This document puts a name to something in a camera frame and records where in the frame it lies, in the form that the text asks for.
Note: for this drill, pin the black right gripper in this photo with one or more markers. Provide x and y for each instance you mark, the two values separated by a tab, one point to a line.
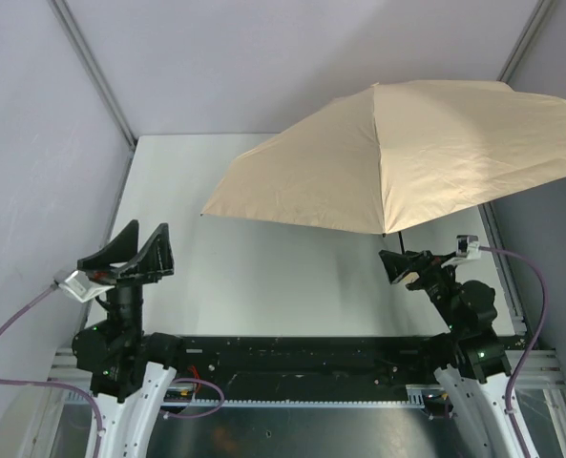
426	266

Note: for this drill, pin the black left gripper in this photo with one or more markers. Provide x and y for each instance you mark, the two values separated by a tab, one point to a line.
129	273

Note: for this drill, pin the beige folding umbrella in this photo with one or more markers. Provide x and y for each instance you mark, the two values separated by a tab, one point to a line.
395	156

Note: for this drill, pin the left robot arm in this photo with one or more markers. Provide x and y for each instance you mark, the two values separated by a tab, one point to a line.
130	370

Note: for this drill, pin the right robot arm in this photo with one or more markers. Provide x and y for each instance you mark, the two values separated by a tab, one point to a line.
469	360

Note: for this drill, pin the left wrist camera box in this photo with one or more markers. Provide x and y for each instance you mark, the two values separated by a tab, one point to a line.
78	286

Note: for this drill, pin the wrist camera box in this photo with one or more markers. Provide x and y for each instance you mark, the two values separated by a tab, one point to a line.
467	249
78	286

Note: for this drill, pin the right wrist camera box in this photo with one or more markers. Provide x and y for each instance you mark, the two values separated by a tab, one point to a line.
467	249

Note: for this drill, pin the grey slotted cable duct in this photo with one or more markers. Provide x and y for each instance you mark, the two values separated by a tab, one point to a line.
416	398

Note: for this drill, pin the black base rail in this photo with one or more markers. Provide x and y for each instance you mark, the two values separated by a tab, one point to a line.
311	369

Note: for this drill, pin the left aluminium corner post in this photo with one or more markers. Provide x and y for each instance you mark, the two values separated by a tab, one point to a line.
83	52

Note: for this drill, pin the aluminium corner post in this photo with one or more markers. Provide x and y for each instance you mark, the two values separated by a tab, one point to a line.
537	21
83	52

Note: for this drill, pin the right aluminium corner post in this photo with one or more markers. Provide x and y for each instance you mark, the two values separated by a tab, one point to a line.
537	21

